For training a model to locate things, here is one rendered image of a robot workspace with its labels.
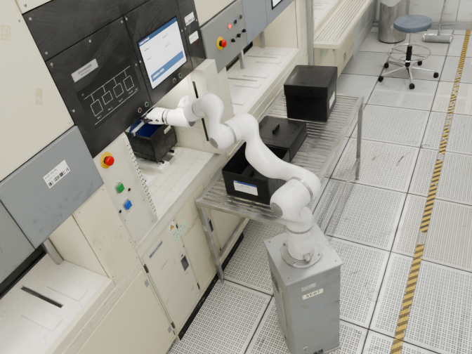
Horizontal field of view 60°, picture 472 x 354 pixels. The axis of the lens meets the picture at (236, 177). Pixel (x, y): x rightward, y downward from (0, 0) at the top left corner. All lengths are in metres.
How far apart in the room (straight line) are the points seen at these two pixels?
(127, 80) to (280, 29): 1.99
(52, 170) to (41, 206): 0.13
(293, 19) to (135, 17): 1.88
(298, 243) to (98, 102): 1.00
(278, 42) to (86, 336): 2.62
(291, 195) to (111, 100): 0.79
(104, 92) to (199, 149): 0.93
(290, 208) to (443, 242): 1.67
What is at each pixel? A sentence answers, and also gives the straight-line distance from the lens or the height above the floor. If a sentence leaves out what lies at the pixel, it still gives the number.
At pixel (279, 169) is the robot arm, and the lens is 1.66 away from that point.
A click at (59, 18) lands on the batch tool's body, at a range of 1.54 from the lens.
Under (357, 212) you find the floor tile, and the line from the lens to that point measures 3.17.
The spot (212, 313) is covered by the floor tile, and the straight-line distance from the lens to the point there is 2.71.
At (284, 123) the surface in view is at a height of 0.86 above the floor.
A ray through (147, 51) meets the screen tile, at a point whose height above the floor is 1.63.
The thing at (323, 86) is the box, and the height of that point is 1.01.
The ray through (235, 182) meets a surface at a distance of 2.15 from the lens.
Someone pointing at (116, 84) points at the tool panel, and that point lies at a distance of 1.71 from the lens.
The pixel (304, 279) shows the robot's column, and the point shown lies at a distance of 1.87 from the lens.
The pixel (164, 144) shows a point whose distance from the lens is 2.33.
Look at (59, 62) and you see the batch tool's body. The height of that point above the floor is 1.78.
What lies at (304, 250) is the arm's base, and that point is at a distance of 1.84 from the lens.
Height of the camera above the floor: 2.26
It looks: 39 degrees down
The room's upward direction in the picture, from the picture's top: 11 degrees counter-clockwise
